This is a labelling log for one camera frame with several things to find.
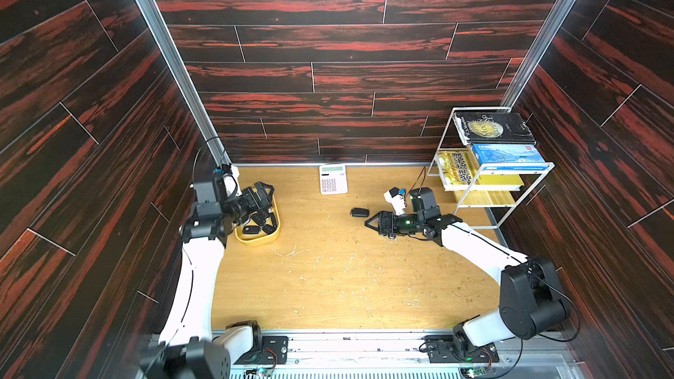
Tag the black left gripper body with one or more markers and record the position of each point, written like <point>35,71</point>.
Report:
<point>247,205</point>

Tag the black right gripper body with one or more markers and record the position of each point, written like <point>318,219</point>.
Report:
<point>383,224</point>

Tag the black car key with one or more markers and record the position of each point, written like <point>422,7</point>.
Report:
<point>269,229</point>
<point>251,230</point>

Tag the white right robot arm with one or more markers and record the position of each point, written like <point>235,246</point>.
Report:
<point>531,298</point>

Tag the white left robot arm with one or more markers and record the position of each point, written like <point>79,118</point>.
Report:
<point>187,347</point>

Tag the yellow plastic storage box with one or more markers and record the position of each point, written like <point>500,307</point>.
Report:
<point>257,235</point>

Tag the large black smart key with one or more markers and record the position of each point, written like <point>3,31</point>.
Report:
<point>360,213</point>

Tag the yellow book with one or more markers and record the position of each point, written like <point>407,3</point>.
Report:
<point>457,170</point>

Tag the white calculator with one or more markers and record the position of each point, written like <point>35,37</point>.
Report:
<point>333,179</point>

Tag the white metal shelf rack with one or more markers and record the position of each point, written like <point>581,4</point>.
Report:
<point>504,202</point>

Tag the black book gold emblem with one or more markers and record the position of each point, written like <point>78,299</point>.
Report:
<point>493,128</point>

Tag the blue book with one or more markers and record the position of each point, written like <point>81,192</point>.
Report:
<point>508,157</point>

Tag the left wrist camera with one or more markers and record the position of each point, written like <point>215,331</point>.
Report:
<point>226,181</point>

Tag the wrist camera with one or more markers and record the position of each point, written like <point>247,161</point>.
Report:
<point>397,198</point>
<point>226,181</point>

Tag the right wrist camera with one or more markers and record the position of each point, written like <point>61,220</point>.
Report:
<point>397,198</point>

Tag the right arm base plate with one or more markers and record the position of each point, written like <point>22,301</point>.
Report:
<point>448,349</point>

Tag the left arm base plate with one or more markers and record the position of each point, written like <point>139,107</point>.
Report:
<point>273,351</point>

